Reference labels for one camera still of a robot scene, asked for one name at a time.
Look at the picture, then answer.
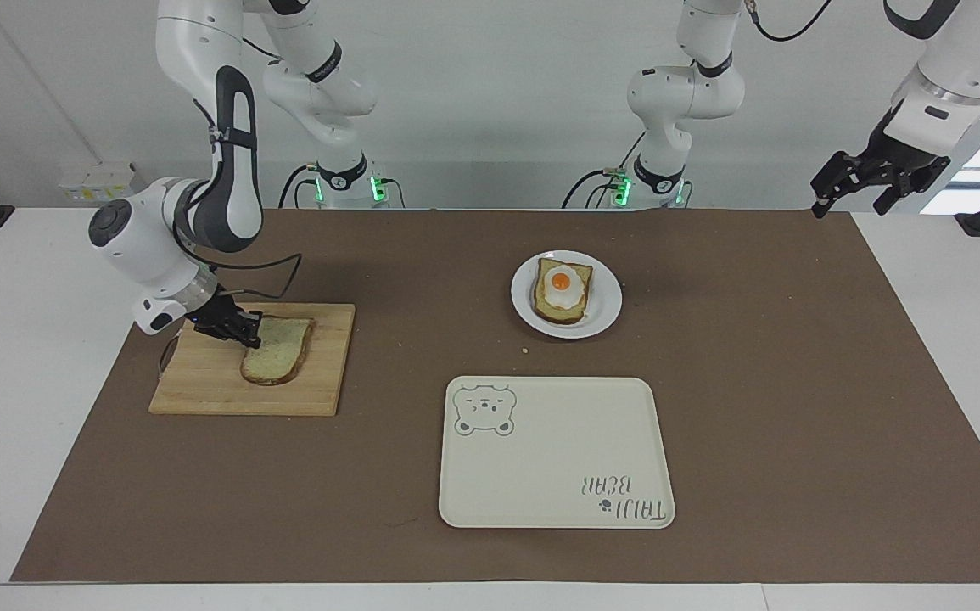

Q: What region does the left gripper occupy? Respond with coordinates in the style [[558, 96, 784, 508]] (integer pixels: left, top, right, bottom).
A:
[[810, 105, 954, 219]]

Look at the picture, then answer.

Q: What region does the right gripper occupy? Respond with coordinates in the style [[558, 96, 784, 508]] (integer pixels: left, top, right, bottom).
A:
[[185, 291, 238, 339]]

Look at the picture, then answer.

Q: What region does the plain bread slice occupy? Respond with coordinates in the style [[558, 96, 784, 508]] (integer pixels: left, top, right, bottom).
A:
[[240, 316, 316, 387]]

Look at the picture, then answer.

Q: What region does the white round plate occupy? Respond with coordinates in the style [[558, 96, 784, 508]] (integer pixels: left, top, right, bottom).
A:
[[511, 249, 624, 340]]

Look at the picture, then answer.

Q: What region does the wooden cutting board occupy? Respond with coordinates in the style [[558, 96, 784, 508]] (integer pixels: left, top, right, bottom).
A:
[[148, 303, 356, 418]]

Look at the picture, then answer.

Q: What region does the fried egg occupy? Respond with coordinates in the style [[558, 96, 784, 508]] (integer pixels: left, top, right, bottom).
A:
[[542, 264, 585, 309]]

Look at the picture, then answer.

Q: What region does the toasted bread slice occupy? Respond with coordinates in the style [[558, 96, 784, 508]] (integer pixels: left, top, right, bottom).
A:
[[532, 259, 594, 326]]

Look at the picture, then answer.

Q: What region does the cream tray with bear print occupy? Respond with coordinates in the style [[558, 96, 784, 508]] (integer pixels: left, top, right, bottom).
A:
[[438, 376, 677, 530]]

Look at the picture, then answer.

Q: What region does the black cable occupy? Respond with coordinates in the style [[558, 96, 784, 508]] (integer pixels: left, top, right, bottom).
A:
[[561, 166, 635, 210], [169, 248, 304, 300], [742, 0, 835, 43], [277, 161, 322, 210]]

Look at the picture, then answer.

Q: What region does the white wall socket box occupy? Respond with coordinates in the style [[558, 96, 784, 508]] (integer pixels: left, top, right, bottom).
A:
[[58, 162, 137, 205]]

